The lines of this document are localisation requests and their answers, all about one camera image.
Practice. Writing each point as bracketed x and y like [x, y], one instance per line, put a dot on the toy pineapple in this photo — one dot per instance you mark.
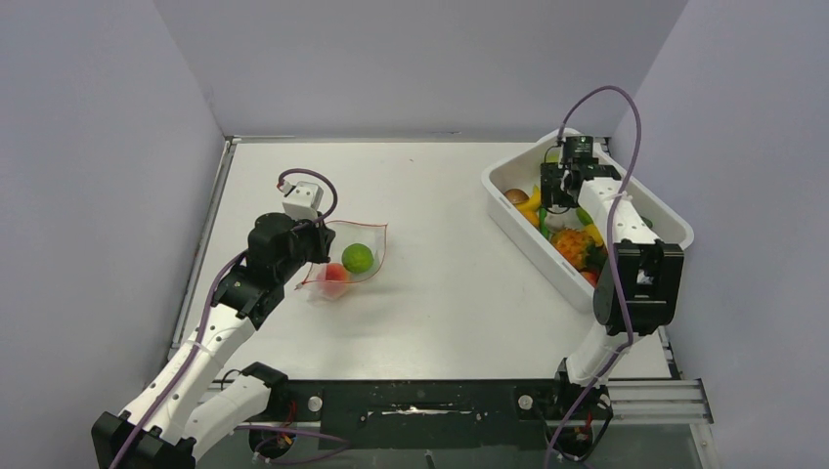
[579, 249]

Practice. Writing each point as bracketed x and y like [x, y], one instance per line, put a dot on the brown onion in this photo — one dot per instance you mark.
[515, 196]

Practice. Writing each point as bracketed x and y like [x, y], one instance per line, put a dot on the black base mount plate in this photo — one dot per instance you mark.
[434, 414]

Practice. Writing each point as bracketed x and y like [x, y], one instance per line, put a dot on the small green cabbage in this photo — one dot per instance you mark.
[357, 258]

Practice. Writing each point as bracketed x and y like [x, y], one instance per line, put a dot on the light green pepper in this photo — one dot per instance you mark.
[584, 217]

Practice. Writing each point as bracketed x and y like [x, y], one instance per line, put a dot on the yellow banana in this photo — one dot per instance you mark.
[533, 203]

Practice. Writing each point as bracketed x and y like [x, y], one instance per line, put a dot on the toy peach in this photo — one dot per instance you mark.
[334, 281]

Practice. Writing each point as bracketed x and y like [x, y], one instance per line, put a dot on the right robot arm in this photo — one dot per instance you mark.
[637, 289]

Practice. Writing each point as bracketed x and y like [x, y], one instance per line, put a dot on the orange fruit piece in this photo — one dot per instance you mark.
[532, 217]

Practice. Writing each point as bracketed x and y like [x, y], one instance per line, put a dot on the white plastic bin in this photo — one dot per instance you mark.
[522, 171]

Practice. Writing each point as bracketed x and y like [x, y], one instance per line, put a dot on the green bean pod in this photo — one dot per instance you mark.
[543, 229]

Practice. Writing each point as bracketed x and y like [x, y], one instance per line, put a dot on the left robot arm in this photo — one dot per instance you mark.
[170, 425]

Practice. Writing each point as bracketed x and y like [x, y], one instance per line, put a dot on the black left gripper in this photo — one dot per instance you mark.
[323, 236]

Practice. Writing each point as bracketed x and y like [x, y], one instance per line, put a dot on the clear zip bag orange zipper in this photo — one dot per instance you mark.
[373, 236]

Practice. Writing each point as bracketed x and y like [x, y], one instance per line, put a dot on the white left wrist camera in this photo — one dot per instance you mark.
[301, 201]

